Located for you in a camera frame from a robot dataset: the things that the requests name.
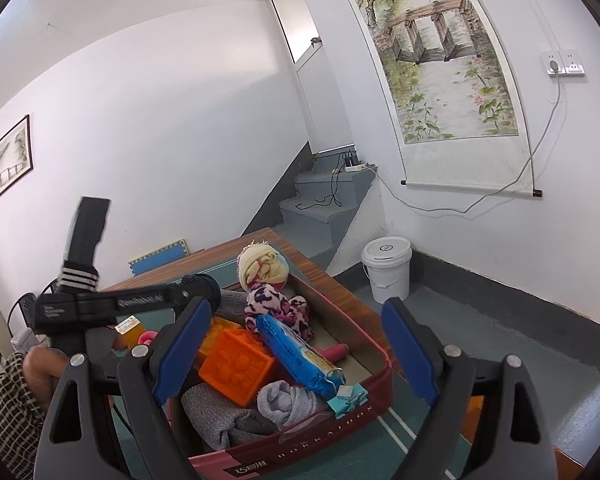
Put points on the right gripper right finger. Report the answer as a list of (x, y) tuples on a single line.
[(511, 439)]

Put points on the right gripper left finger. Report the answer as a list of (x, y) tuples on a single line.
[(79, 440)]

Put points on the pink knotted foam tube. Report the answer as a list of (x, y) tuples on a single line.
[(334, 353)]

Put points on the green white medicine box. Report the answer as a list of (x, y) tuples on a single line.
[(128, 325)]

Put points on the checkered sleeve forearm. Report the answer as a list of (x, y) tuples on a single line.
[(21, 420)]

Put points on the person left hand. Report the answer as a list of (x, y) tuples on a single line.
[(42, 368)]

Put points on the black metal chair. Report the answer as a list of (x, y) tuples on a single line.
[(25, 305)]

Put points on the black striped sock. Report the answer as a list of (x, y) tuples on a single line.
[(78, 273)]

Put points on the green table mat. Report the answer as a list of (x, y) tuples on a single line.
[(372, 452)]

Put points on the grey folded cloth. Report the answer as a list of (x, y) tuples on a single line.
[(224, 424)]

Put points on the blue foam mat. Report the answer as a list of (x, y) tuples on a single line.
[(159, 257)]

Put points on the red storage box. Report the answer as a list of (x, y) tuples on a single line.
[(369, 365)]

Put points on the teal binder clip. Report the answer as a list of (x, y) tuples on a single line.
[(348, 398)]

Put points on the orange toy block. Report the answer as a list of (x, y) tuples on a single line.
[(238, 366)]

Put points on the framed landscape picture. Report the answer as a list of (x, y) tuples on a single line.
[(15, 154)]

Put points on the white plastic bucket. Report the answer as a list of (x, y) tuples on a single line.
[(387, 264)]

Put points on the pink leopard fuzzy sock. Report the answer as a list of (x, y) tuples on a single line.
[(292, 312)]

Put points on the cream yellow rolled sock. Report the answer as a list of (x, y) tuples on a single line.
[(260, 263)]

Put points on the blue snack packet in box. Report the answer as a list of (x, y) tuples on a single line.
[(302, 362)]

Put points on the white power strip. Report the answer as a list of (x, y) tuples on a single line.
[(363, 166)]

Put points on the hanging scroll painting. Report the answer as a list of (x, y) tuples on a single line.
[(458, 111)]

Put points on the white wall socket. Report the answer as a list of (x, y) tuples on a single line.
[(562, 63)]

